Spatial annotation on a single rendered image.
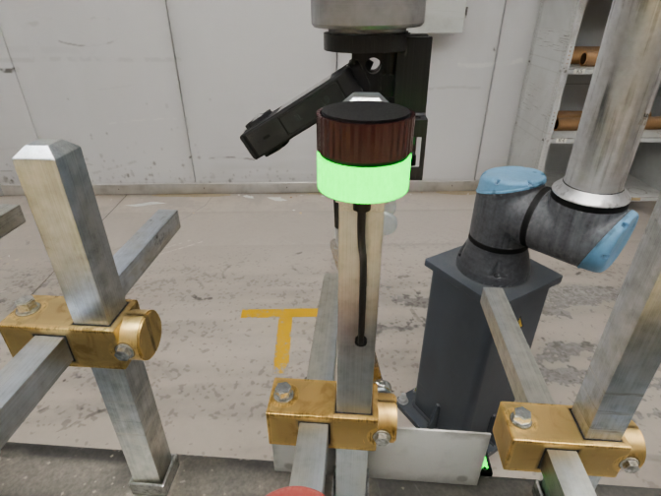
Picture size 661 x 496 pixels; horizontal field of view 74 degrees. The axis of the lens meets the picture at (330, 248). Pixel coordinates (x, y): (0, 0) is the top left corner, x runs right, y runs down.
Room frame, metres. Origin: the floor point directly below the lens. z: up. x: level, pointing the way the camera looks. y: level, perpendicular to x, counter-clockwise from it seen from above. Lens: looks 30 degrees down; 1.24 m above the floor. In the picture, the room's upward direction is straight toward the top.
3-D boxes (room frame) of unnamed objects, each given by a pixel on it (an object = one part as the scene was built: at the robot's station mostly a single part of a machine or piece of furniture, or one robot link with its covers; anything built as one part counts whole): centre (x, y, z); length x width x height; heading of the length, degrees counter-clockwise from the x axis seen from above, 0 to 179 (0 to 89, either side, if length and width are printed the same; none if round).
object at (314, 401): (0.32, 0.00, 0.85); 0.14 x 0.06 x 0.05; 86
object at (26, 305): (0.34, 0.30, 0.98); 0.02 x 0.02 x 0.01
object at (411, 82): (0.39, -0.04, 1.15); 0.09 x 0.08 x 0.12; 86
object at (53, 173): (0.34, 0.22, 0.90); 0.04 x 0.04 x 0.48; 86
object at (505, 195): (0.99, -0.45, 0.79); 0.17 x 0.15 x 0.18; 42
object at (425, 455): (0.34, -0.06, 0.75); 0.26 x 0.01 x 0.10; 86
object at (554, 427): (0.30, -0.25, 0.83); 0.14 x 0.06 x 0.05; 86
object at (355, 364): (0.32, -0.02, 0.94); 0.04 x 0.04 x 0.48; 86
